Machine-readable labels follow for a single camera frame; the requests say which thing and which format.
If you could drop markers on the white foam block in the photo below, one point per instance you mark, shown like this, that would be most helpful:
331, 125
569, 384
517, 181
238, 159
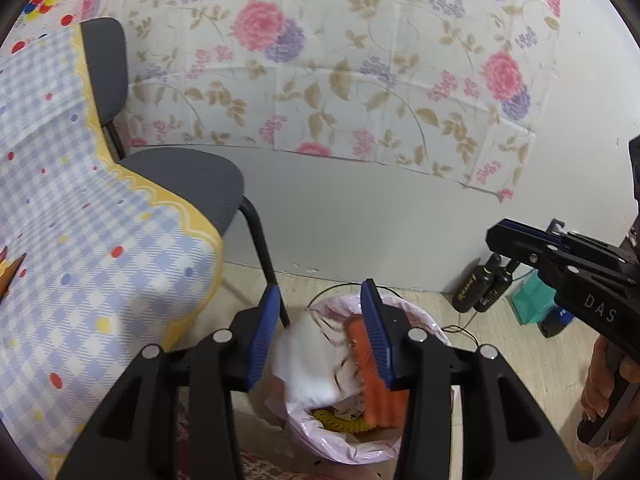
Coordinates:
310, 365

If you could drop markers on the black bottle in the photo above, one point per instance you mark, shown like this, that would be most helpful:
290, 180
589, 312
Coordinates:
472, 285
497, 292

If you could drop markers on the grey fabric chair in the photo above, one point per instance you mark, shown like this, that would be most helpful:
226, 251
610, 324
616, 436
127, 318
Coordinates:
190, 180

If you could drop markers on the blue checkered tablecloth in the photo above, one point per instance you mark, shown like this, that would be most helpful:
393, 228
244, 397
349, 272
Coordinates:
100, 260

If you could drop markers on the person's right hand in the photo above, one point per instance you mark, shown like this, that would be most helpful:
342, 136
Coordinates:
595, 385

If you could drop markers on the orange carrot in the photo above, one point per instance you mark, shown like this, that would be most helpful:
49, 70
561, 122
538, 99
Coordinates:
372, 405

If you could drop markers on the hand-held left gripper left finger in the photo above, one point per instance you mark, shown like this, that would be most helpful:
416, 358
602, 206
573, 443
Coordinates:
262, 340

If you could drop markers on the teal box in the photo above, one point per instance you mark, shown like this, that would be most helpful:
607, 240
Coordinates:
532, 300

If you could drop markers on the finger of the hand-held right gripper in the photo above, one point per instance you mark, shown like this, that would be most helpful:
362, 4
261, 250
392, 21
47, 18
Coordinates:
545, 235
515, 242

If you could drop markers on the dark blue pouch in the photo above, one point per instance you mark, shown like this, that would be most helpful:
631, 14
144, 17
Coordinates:
555, 322

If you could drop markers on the floral plastic sheet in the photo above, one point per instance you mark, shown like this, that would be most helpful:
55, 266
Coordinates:
350, 85

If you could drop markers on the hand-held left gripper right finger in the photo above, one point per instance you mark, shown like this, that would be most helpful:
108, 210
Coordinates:
377, 345

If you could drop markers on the bin with pink bag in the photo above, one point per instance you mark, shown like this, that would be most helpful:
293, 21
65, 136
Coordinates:
425, 322

